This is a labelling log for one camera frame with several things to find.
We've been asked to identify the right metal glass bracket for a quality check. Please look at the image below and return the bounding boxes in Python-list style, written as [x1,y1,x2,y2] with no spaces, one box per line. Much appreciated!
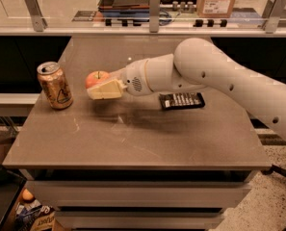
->
[262,0,286,34]

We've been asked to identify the cardboard box with label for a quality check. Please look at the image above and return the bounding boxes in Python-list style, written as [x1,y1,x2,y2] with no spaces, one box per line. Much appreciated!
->
[196,0,236,18]

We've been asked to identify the upper grey drawer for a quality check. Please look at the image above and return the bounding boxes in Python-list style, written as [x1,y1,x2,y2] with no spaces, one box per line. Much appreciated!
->
[27,181,250,208]

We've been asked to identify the dark bin at left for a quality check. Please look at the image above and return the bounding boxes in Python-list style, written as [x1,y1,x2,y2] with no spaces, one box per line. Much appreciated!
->
[0,164,25,229]

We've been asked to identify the grey drawer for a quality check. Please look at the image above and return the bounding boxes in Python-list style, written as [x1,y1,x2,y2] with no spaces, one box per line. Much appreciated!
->
[27,181,250,208]
[56,212,223,230]

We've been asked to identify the red apple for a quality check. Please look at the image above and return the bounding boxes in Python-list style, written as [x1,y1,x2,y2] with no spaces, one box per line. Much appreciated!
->
[85,70,110,89]

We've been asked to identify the snack bag in bin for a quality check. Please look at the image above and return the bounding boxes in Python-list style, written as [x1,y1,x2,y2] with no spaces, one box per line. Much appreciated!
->
[14,200,55,231]

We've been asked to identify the small orange fruit in bin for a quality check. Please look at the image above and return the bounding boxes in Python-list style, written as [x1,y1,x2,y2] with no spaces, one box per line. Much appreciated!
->
[22,189,35,202]

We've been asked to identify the orange soda can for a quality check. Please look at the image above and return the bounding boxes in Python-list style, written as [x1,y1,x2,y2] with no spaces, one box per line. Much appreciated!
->
[37,62,73,110]

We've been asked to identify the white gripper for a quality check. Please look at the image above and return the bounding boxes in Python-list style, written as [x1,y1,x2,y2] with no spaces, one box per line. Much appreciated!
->
[87,59,152,100]

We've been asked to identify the metal glass bracket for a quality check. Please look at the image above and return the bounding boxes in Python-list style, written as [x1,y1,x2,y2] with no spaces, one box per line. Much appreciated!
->
[24,0,47,32]
[262,0,286,34]
[149,0,160,33]

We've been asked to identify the left metal glass bracket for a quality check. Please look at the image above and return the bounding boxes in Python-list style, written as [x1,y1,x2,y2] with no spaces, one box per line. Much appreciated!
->
[24,0,47,32]

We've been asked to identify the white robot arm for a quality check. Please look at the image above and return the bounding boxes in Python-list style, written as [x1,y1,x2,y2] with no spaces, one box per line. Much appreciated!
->
[85,38,286,141]

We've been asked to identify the middle metal glass bracket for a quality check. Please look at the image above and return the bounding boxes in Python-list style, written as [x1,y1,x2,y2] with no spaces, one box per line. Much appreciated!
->
[149,0,160,33]

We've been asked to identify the lower grey drawer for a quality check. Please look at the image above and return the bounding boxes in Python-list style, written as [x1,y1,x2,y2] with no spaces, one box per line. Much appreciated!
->
[56,212,223,230]

